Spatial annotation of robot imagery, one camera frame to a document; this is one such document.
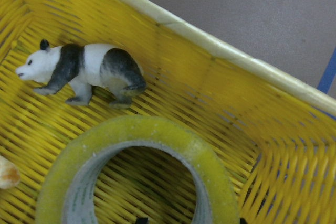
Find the blue grid tape lines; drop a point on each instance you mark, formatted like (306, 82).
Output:
(328, 76)

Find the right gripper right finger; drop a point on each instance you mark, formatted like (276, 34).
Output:
(242, 221)

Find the yellow clear tape roll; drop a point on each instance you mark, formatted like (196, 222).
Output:
(66, 195)

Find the toy panda figure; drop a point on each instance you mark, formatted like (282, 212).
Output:
(83, 67)

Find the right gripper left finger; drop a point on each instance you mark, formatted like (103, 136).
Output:
(142, 220)

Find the yellow wicker basket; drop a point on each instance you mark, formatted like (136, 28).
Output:
(274, 134)

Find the toy croissant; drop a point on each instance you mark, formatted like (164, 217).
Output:
(10, 176)

